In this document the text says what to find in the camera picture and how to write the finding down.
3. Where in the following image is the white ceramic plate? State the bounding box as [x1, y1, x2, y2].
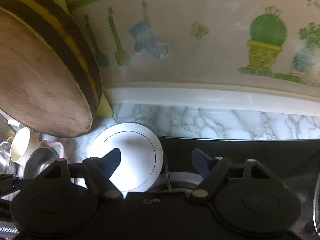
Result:
[87, 123, 163, 196]

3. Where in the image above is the steel bowl pink shell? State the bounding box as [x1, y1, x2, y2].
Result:
[23, 140, 67, 179]

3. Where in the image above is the left stove burner grate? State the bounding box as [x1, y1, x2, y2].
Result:
[147, 155, 203, 193]

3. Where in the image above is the yellow plastic cutting board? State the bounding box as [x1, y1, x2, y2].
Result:
[95, 93, 113, 119]

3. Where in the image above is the black glass gas stove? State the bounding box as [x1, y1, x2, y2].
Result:
[161, 138, 319, 235]

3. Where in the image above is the round wooden cutting board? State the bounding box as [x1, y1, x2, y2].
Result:
[1, 0, 103, 138]

